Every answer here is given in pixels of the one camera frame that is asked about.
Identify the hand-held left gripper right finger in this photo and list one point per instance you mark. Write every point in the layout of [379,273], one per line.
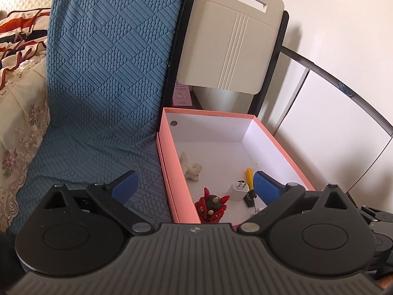
[265,187]

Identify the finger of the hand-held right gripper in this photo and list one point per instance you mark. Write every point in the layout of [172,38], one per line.
[373,213]

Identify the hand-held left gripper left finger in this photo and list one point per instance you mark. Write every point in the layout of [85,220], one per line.
[126,187]

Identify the small black block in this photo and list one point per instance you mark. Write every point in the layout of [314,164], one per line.
[249,200]

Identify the white charger plug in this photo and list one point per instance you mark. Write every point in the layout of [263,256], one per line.
[235,192]

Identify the red toy figure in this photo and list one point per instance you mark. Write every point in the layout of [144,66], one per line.
[211,206]

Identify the pink cardboard box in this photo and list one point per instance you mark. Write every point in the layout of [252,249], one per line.
[215,147]

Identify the white plush toy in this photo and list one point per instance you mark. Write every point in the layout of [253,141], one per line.
[190,167]

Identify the small pink packet box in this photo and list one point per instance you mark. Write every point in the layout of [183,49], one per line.
[181,96]

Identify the cream floral lace bedsheet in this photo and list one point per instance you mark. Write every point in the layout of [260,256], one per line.
[21,135]

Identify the blue textured sofa cover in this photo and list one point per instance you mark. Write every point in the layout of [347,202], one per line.
[107,67]

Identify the beige folding chair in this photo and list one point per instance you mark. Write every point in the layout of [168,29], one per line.
[175,67]

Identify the striped red white blanket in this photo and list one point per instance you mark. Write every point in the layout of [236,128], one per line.
[18,24]

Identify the black curved metal rail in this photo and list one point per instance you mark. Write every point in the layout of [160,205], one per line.
[337,83]

